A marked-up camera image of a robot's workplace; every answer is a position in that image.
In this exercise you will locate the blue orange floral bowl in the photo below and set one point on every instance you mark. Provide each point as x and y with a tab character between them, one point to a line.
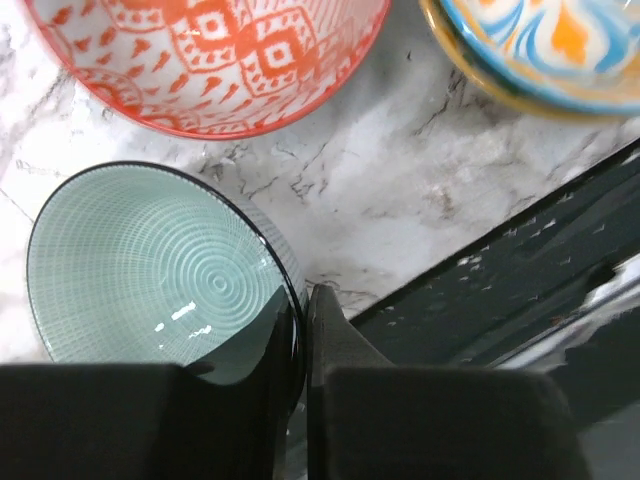
581	56

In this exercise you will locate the red patterned bowl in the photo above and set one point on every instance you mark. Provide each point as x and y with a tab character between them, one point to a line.
211	70

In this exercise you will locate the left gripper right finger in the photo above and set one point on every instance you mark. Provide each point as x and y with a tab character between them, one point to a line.
370	419

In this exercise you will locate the teal ceramic bowl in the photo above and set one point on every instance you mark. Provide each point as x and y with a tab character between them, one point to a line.
138	262

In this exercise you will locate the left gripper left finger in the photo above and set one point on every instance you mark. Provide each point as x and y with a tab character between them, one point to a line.
223	416

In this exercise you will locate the black mounting base rail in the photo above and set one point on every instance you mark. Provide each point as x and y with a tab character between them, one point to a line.
553	291

